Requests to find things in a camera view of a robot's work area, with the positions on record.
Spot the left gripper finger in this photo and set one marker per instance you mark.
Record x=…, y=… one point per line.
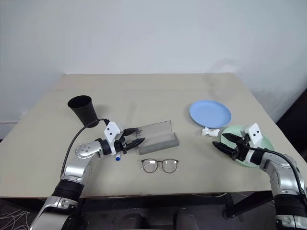
x=131, y=131
x=134, y=143

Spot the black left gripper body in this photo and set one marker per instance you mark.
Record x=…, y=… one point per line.
x=120, y=146

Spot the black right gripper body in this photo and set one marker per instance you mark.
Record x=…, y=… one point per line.
x=241, y=151

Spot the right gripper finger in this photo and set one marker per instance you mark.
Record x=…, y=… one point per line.
x=232, y=138
x=225, y=149

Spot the light green plate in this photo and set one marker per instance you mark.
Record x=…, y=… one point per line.
x=231, y=131

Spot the white marker pen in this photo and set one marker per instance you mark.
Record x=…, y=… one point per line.
x=117, y=158

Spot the grey glasses case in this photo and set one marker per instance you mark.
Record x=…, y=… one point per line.
x=158, y=145

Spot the white tissue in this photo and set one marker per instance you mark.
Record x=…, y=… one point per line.
x=208, y=132

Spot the brown round-framed glasses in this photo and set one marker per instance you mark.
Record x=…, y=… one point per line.
x=149, y=165

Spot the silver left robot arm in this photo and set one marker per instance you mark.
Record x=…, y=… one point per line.
x=81, y=149

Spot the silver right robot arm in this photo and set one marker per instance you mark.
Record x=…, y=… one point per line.
x=283, y=175

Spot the light blue plate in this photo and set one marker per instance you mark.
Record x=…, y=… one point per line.
x=208, y=112

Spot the black plastic cup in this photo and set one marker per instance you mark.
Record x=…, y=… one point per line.
x=84, y=110

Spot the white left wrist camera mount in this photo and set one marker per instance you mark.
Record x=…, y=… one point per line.
x=111, y=130

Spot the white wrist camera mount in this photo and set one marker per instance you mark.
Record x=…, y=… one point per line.
x=111, y=130
x=255, y=134

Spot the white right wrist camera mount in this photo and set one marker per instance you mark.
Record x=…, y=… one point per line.
x=255, y=134

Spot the black table frame leg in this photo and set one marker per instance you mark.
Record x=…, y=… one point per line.
x=231, y=206

